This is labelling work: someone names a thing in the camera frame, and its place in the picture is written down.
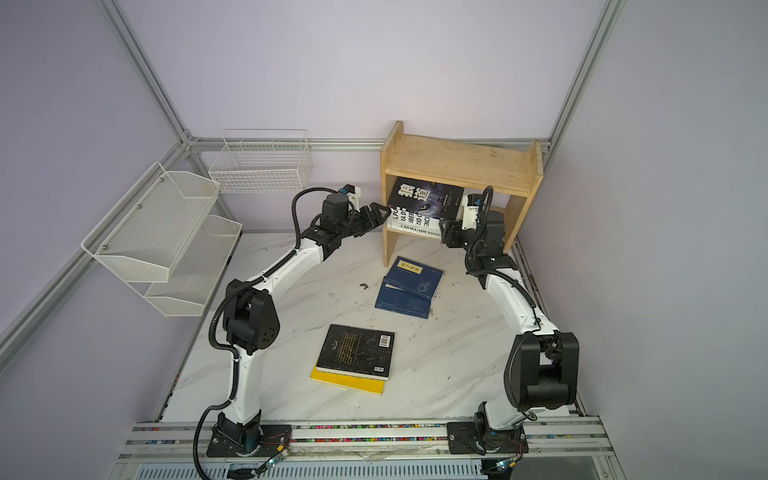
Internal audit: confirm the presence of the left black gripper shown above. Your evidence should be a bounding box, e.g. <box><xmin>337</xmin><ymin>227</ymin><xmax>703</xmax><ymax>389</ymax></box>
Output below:
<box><xmin>338</xmin><ymin>201</ymin><xmax>391</xmax><ymax>239</ymax></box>

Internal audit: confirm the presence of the white book with black lettering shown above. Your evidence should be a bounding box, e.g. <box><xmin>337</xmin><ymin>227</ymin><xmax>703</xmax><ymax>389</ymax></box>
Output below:
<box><xmin>388</xmin><ymin>207</ymin><xmax>431</xmax><ymax>222</ymax></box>

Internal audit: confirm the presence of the white book with photo cover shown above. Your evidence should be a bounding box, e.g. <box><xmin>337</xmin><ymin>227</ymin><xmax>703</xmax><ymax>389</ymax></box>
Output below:
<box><xmin>387</xmin><ymin>218</ymin><xmax>441</xmax><ymax>240</ymax></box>

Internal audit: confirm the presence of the black book with barcode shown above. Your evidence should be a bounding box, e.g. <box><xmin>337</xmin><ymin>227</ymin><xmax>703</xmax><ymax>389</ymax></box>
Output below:
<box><xmin>388</xmin><ymin>177</ymin><xmax>464</xmax><ymax>220</ymax></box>

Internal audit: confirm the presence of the black book with gold text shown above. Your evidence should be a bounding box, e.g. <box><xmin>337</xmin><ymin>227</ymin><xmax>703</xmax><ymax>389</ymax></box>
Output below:
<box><xmin>316</xmin><ymin>324</ymin><xmax>396</xmax><ymax>381</ymax></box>

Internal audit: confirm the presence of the yellow book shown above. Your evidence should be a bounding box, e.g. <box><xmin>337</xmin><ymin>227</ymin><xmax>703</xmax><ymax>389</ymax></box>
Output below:
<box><xmin>310</xmin><ymin>368</ymin><xmax>386</xmax><ymax>395</ymax></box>

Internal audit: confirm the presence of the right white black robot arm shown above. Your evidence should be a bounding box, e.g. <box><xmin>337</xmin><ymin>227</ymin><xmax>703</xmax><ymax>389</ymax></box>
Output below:
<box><xmin>440</xmin><ymin>211</ymin><xmax>580</xmax><ymax>452</ymax></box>

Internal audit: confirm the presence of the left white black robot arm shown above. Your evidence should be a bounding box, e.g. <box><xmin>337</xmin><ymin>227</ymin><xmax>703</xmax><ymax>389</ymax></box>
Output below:
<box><xmin>198</xmin><ymin>184</ymin><xmax>391</xmax><ymax>456</ymax></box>

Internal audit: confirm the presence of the upper dark blue book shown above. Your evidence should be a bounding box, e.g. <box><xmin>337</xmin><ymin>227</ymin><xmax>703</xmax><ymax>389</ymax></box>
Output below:
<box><xmin>384</xmin><ymin>256</ymin><xmax>444</xmax><ymax>300</ymax></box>

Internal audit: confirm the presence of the dark blue book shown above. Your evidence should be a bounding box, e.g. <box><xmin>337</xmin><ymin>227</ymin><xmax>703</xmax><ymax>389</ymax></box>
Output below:
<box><xmin>384</xmin><ymin>256</ymin><xmax>444</xmax><ymax>300</ymax></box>
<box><xmin>375</xmin><ymin>284</ymin><xmax>431</xmax><ymax>319</ymax></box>

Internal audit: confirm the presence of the lower dark blue book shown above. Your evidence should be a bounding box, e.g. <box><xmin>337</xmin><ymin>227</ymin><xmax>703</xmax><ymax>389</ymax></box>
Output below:
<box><xmin>375</xmin><ymin>284</ymin><xmax>431</xmax><ymax>319</ymax></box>

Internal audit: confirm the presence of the wooden two-tier bookshelf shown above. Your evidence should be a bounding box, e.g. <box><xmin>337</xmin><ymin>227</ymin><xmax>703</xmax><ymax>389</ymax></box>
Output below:
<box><xmin>380</xmin><ymin>121</ymin><xmax>544</xmax><ymax>253</ymax></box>

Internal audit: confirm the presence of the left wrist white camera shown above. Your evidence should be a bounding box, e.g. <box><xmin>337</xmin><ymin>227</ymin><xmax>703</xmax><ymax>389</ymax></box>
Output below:
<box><xmin>339</xmin><ymin>184</ymin><xmax>362</xmax><ymax>210</ymax></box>

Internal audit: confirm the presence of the wrist white camera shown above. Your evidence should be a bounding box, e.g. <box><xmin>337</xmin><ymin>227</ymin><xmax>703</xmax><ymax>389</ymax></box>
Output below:
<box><xmin>339</xmin><ymin>184</ymin><xmax>362</xmax><ymax>210</ymax></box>
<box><xmin>461</xmin><ymin>194</ymin><xmax>482</xmax><ymax>230</ymax></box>

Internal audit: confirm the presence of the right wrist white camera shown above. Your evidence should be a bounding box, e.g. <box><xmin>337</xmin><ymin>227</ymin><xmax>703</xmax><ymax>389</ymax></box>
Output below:
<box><xmin>461</xmin><ymin>194</ymin><xmax>482</xmax><ymax>230</ymax></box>

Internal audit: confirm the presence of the white wire wall basket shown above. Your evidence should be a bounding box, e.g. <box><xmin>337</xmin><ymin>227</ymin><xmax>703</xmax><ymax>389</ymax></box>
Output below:
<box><xmin>209</xmin><ymin>129</ymin><xmax>313</xmax><ymax>194</ymax></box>

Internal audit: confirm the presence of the white mesh lower wall bin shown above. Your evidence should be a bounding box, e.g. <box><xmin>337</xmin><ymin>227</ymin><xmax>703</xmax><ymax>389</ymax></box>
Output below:
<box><xmin>144</xmin><ymin>215</ymin><xmax>242</xmax><ymax>317</ymax></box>

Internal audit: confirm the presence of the white mesh wall bin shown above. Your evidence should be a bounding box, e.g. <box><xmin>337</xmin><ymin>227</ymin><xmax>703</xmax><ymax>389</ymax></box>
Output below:
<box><xmin>81</xmin><ymin>163</ymin><xmax>220</xmax><ymax>283</ymax></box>
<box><xmin>144</xmin><ymin>215</ymin><xmax>242</xmax><ymax>317</ymax></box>

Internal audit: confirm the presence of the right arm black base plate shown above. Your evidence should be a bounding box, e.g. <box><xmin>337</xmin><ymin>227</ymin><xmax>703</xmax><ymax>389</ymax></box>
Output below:
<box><xmin>446</xmin><ymin>422</ymin><xmax>529</xmax><ymax>455</ymax></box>

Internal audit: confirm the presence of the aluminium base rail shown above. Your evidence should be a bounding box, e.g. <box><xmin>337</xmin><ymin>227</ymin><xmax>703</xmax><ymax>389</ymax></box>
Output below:
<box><xmin>118</xmin><ymin>416</ymin><xmax>616</xmax><ymax>463</ymax></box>

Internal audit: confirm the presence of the white mesh upper wall bin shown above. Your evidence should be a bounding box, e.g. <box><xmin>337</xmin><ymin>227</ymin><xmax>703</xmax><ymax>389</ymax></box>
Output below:
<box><xmin>81</xmin><ymin>163</ymin><xmax>220</xmax><ymax>283</ymax></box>

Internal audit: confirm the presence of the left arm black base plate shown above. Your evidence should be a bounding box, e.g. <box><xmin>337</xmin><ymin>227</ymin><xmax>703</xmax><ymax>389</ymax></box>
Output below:
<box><xmin>206</xmin><ymin>424</ymin><xmax>292</xmax><ymax>458</ymax></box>

